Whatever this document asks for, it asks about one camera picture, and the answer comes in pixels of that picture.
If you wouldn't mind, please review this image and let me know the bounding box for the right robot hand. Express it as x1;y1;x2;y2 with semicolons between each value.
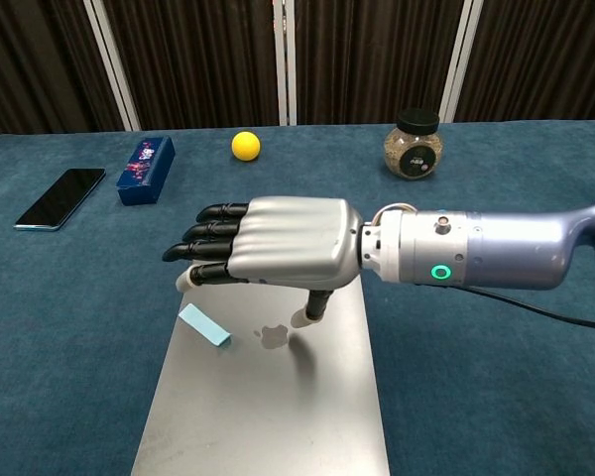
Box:
162;196;366;329

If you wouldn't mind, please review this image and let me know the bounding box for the silver laptop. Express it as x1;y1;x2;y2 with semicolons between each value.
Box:
130;271;392;476

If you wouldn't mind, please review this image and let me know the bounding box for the blue felt-covered table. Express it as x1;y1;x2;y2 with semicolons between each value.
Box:
0;117;595;476

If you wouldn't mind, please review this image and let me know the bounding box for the yellow ball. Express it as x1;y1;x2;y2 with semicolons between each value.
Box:
231;130;263;162

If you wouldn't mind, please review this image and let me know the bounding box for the glass jar black lid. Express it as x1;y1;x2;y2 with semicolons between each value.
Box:
383;107;446;180

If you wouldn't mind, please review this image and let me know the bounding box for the dark blue printed box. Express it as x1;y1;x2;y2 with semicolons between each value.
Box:
115;136;177;207

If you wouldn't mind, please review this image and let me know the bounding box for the dark pleated partition screen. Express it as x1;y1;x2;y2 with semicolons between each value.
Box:
91;0;289;133
445;0;595;124
0;0;140;140
286;0;475;126

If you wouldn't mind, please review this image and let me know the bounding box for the black smartphone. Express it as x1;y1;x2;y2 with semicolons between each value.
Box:
13;168;107;233

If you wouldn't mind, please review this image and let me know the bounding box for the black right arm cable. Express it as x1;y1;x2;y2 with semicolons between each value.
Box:
416;281;595;330

